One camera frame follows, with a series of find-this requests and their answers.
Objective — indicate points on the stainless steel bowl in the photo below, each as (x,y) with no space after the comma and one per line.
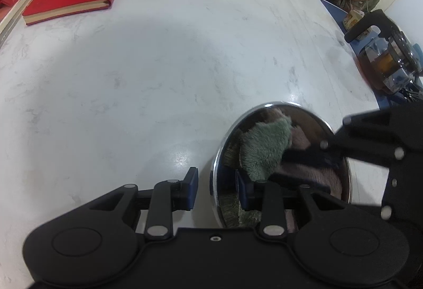
(228,156)

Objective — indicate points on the pink and green fluffy cloth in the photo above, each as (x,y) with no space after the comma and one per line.
(264,143)

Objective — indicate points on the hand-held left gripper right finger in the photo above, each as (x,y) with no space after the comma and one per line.
(240,191)

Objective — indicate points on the salmon pink notebook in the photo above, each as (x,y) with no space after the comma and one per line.
(19,14)

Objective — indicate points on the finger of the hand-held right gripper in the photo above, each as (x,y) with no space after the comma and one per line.
(297,180)
(363,143)

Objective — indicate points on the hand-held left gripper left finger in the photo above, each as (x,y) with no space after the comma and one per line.
(192,188)

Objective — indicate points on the small cardboard box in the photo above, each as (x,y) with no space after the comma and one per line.
(353,19)

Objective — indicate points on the blue table mat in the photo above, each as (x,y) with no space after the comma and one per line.
(337,14)

